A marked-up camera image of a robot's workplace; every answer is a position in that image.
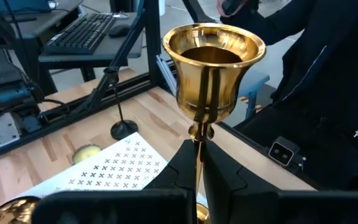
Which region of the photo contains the black keyboard desk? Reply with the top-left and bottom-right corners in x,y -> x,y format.
0,0 -> 145,82

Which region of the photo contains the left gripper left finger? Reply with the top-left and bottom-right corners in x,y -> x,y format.
144,139 -> 199,224

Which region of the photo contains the black computer mouse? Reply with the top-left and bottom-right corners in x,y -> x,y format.
108,24 -> 132,39

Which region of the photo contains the black aluminium table frame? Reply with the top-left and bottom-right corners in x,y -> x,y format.
0,0 -> 316,190

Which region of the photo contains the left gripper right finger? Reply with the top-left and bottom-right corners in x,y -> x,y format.
202,140 -> 281,224

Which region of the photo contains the white perforated shelf riser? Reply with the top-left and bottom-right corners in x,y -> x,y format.
14,131 -> 169,200

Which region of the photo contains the person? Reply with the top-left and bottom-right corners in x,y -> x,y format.
216,0 -> 358,191

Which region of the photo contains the silver aluminium bracket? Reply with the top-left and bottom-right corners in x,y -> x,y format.
155,55 -> 179,96

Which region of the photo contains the operator computer monitor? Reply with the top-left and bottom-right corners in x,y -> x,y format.
0,0 -> 58,14

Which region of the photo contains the person's hand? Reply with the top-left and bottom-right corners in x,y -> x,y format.
216,0 -> 250,18

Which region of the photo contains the blue stool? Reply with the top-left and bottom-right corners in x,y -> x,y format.
237,70 -> 270,121

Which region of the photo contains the gold candlestick holder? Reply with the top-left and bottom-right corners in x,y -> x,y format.
0,192 -> 40,224
162,22 -> 267,224

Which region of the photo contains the table-level camera box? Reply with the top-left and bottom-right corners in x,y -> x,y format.
267,136 -> 306,167

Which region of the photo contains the black computer keyboard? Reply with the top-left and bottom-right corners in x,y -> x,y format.
44,12 -> 117,56

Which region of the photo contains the black candlestick holder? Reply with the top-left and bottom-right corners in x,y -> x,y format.
103,65 -> 139,141

